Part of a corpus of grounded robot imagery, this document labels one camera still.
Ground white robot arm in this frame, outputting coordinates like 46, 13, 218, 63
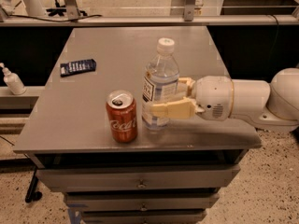
146, 68, 299, 132

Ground grey drawer cabinet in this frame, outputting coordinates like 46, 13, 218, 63
12, 26, 263, 224

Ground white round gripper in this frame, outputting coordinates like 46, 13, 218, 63
149, 76, 234, 121

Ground grey metal rail frame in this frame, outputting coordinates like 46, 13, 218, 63
1, 0, 299, 26

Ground black cable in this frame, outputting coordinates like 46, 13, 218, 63
10, 13, 104, 23

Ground middle grey drawer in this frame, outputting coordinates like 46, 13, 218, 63
65, 193, 219, 211

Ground top grey drawer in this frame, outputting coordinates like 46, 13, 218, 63
36, 164, 240, 192

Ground grey drawer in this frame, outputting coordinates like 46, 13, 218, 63
65, 193, 219, 211
82, 210, 206, 224
36, 164, 240, 192

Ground clear blue plastic water bottle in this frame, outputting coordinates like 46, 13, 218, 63
142, 37, 179, 130

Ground bottom grey drawer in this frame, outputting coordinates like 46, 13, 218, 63
82, 210, 206, 224

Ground dark blue snack packet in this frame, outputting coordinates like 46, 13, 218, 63
60, 59, 96, 77

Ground white pump dispenser bottle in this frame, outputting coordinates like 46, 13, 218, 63
0, 63, 26, 95

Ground red coke can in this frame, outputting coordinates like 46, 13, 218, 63
106, 90, 137, 143

